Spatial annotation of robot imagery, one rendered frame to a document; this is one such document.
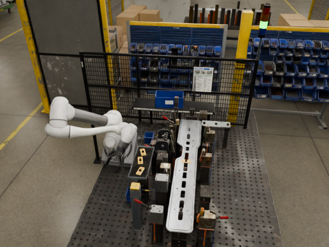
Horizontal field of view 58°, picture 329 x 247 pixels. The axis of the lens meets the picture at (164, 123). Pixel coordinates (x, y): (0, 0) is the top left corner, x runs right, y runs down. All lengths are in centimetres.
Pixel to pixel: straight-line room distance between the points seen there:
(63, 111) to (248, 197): 173
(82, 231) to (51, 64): 311
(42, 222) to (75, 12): 276
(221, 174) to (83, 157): 210
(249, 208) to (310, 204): 136
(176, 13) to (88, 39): 494
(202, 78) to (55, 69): 261
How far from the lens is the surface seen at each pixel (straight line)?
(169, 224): 214
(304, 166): 444
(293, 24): 547
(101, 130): 252
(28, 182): 418
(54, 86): 520
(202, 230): 222
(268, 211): 274
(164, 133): 261
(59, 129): 241
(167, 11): 920
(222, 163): 307
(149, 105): 330
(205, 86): 331
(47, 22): 481
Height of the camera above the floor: 270
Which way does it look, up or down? 34 degrees down
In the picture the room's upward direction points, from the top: straight up
